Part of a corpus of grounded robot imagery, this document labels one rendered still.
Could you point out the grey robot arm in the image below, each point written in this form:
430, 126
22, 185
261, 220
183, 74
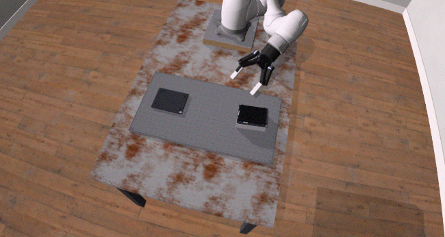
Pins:
284, 29

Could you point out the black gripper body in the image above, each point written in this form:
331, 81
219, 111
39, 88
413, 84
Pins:
269, 54

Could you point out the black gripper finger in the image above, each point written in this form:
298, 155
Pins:
244, 62
264, 78

